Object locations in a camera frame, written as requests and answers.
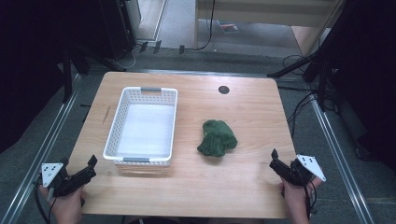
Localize person's right hand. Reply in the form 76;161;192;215
278;175;324;224

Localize person's left hand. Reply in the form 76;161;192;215
38;183;87;224

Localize white perforated plastic basket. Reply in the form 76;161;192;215
102;86;179;167

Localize black hanging cable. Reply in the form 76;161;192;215
193;0;217;52

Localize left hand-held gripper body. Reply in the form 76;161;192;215
40;161;98;198

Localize red and grey booklet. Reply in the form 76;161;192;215
217;20;240;35

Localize crumpled green cloth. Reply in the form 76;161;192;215
196;119;239;158

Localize black metal stand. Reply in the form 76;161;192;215
61;43;92;105

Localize light wooden furniture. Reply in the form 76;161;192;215
193;0;347;58

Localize black floor cables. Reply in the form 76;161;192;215
281;54;318;139

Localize black tripod stand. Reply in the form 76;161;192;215
266;0;356;112

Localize white floor cable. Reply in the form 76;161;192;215
120;43;144;70

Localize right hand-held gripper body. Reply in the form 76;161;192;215
268;153;327;189

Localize aluminium floor rail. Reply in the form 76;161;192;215
0;73;83;224
308;92;376;224
125;68;312;84

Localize black cabinet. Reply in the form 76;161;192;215
98;0;143;63

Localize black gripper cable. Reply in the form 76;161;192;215
33;178;58;224
304;180;318;220

